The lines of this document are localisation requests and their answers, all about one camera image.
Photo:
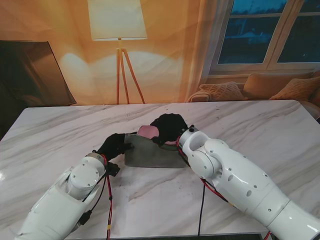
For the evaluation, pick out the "floor lamp with tripod legs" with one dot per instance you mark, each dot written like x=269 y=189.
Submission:
x=117 y=20

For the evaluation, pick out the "cream knitted cushion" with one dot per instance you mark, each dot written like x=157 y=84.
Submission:
x=222 y=91

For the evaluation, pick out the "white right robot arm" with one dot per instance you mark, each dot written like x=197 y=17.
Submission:
x=250 y=185

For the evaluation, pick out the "orange knitted cushion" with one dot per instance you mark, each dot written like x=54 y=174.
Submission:
x=297 y=90

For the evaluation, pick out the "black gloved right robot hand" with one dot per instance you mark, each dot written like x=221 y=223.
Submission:
x=170 y=127

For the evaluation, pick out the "beige sofa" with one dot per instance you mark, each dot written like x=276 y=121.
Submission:
x=313 y=107

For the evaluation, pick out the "grey felt zip pouch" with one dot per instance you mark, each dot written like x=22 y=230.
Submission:
x=147 y=155

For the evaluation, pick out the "beige throw blanket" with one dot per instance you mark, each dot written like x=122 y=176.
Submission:
x=197 y=96

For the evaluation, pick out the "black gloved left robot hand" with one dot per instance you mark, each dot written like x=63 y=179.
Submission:
x=112 y=147

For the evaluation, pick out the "dark flat screen panel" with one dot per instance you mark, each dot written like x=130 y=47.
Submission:
x=27 y=75

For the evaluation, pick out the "pink paper document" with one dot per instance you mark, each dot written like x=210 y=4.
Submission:
x=147 y=131

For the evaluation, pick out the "white framed window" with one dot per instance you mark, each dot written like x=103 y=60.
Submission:
x=250 y=37

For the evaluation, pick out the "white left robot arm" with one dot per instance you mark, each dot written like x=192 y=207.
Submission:
x=60 y=207

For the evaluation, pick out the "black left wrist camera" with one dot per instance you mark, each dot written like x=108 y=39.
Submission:
x=113 y=169

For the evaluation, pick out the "sheer cream curtain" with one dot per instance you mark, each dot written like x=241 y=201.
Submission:
x=200 y=50

